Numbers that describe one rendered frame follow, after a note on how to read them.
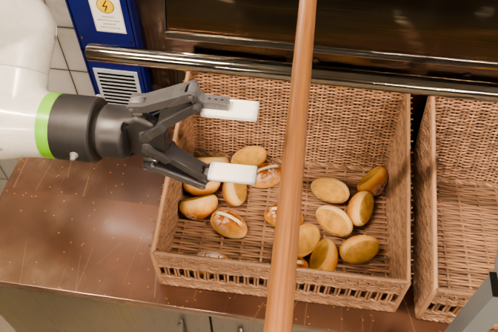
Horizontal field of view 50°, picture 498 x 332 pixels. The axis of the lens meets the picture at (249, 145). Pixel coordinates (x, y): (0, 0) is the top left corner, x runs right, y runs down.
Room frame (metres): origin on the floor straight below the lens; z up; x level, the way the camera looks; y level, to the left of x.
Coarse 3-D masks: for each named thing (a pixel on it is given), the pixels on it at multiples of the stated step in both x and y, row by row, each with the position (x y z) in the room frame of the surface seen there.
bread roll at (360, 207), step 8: (360, 192) 0.75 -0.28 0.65; (368, 192) 0.75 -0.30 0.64; (352, 200) 0.73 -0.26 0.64; (360, 200) 0.72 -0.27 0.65; (368, 200) 0.73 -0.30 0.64; (352, 208) 0.70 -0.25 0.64; (360, 208) 0.70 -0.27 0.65; (368, 208) 0.71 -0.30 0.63; (352, 216) 0.68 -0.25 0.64; (360, 216) 0.68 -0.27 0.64; (368, 216) 0.69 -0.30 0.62; (360, 224) 0.67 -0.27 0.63
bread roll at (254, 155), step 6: (240, 150) 0.88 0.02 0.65; (246, 150) 0.88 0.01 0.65; (252, 150) 0.88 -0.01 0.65; (258, 150) 0.88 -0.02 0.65; (264, 150) 0.88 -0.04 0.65; (234, 156) 0.87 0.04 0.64; (240, 156) 0.86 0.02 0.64; (246, 156) 0.86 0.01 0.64; (252, 156) 0.86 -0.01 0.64; (258, 156) 0.86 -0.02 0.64; (264, 156) 0.86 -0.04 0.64; (234, 162) 0.85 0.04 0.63; (240, 162) 0.85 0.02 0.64; (246, 162) 0.85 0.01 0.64; (252, 162) 0.85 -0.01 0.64; (258, 162) 0.85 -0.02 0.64
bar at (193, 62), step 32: (128, 64) 0.66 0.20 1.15; (160, 64) 0.65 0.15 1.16; (192, 64) 0.64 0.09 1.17; (224, 64) 0.64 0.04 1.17; (256, 64) 0.64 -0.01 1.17; (288, 64) 0.64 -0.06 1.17; (448, 96) 0.58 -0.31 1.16; (480, 96) 0.58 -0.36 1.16; (480, 288) 0.38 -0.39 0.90; (480, 320) 0.34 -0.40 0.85
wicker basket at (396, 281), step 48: (240, 96) 0.95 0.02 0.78; (288, 96) 0.94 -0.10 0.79; (336, 96) 0.93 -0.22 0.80; (384, 96) 0.92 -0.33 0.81; (192, 144) 0.91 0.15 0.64; (240, 144) 0.91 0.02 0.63; (336, 144) 0.89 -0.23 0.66; (384, 144) 0.88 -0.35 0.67; (384, 192) 0.78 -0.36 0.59; (192, 240) 0.64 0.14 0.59; (240, 240) 0.64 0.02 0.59; (336, 240) 0.64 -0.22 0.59; (384, 240) 0.64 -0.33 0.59; (240, 288) 0.51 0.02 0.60; (336, 288) 0.48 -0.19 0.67; (384, 288) 0.47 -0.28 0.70
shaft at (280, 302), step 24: (312, 0) 0.76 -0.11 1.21; (312, 24) 0.70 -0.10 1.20; (312, 48) 0.65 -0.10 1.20; (288, 120) 0.49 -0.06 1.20; (288, 144) 0.45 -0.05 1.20; (288, 168) 0.41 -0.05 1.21; (288, 192) 0.37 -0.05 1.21; (288, 216) 0.34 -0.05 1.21; (288, 240) 0.30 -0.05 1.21; (288, 264) 0.27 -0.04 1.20; (288, 288) 0.25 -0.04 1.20; (288, 312) 0.22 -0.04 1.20
